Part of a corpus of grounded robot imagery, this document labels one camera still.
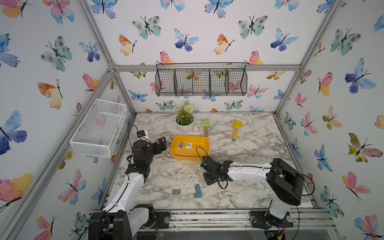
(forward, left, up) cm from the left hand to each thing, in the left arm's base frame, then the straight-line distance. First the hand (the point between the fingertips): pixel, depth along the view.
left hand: (159, 138), depth 84 cm
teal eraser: (-22, -21, -18) cm, 35 cm away
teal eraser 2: (-25, -20, -18) cm, 37 cm away
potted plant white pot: (+17, -13, -2) cm, 22 cm away
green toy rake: (+26, -28, -18) cm, 42 cm away
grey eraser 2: (-23, -9, -18) cm, 31 cm away
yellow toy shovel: (+22, -51, -16) cm, 58 cm away
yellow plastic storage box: (-7, -23, +2) cm, 24 cm away
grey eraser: (+6, -10, -17) cm, 21 cm away
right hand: (-16, -27, -17) cm, 35 cm away
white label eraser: (+6, -16, -17) cm, 24 cm away
